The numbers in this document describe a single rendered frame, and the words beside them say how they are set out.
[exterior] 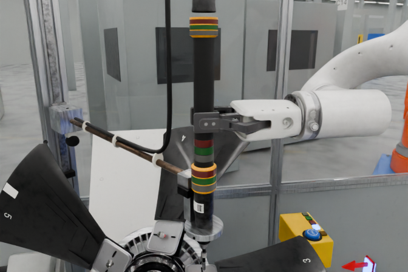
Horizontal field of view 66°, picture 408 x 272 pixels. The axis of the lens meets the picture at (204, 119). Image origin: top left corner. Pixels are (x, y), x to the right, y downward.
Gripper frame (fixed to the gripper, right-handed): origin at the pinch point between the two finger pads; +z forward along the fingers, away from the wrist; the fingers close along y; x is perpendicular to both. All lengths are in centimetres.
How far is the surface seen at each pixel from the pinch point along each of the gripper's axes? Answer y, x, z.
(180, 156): 18.1, -13.7, 2.6
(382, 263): 70, -99, -103
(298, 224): 31, -43, -35
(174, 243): 2.2, -24.6, 5.2
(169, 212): 8.3, -21.8, 5.8
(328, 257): 21, -49, -40
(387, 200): 70, -62, -100
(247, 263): 3.2, -32.0, -9.6
